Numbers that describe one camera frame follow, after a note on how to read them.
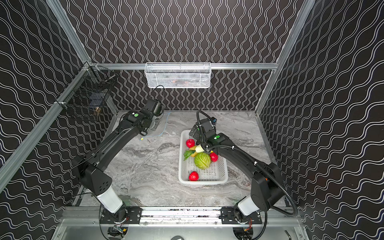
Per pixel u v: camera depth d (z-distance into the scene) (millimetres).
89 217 752
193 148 920
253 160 468
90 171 426
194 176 817
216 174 878
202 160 843
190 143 969
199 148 892
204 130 627
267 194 429
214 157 895
